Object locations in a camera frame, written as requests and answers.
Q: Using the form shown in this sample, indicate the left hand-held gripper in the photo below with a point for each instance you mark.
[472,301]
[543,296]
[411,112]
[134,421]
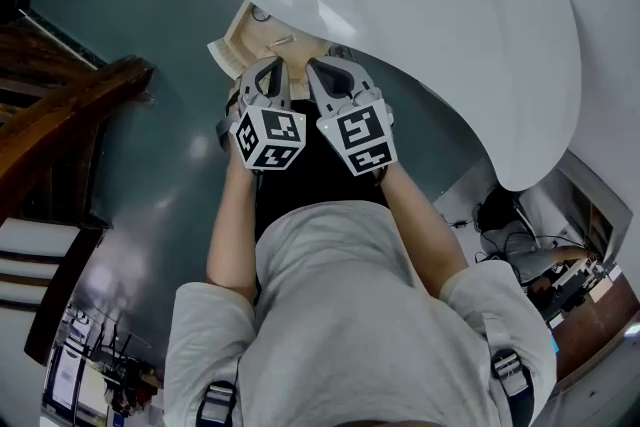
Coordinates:
[272,135]

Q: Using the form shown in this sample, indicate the person's grey t-shirt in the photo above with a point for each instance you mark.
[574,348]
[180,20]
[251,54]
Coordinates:
[350,330]

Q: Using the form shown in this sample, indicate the small wooden drawer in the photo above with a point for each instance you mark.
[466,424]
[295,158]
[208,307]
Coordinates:
[260,39]

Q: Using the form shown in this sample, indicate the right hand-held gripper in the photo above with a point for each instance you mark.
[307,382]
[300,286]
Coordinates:
[360,135]

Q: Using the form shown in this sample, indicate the brown wooden chair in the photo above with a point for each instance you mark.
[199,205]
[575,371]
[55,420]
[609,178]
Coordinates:
[65,115]

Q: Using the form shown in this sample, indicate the person's black trousers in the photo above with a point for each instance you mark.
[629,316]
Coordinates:
[320,180]

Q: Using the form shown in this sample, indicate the white round table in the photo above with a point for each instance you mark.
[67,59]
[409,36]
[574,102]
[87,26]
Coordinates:
[425,40]

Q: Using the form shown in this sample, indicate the person's left forearm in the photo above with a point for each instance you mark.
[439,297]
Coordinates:
[235,240]

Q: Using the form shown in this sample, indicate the person's right forearm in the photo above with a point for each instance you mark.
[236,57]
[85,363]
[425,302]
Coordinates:
[425,235]

